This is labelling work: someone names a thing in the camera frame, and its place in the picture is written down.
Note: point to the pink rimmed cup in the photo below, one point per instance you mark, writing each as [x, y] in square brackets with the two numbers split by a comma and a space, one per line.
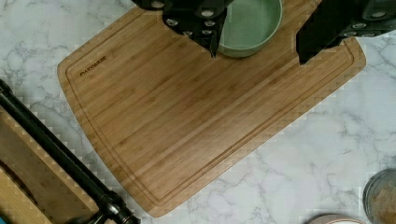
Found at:
[334, 219]

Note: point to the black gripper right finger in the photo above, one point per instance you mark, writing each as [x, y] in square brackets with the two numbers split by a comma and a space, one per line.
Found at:
[334, 20]

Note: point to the green ceramic bowl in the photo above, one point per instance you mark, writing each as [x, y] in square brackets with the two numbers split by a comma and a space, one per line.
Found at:
[248, 26]

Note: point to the black metal drawer handle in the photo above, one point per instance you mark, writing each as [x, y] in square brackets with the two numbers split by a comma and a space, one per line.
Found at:
[110, 204]

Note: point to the bamboo cutting board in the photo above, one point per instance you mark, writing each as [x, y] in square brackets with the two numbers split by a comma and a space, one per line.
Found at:
[167, 118]

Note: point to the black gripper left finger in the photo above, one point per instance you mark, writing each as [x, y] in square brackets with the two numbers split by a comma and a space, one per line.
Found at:
[200, 20]

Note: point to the wooden drawer front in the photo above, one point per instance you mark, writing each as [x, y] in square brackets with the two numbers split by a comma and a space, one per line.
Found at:
[48, 187]

